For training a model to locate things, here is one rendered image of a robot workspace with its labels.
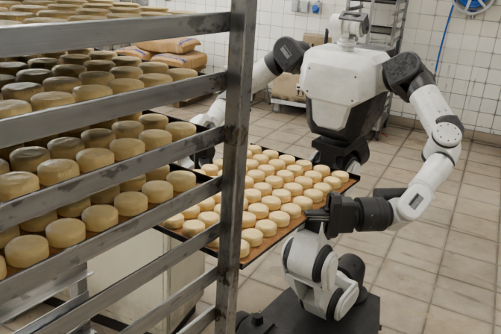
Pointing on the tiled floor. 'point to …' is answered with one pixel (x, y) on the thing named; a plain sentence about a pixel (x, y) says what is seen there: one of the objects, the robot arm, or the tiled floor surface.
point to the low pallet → (188, 101)
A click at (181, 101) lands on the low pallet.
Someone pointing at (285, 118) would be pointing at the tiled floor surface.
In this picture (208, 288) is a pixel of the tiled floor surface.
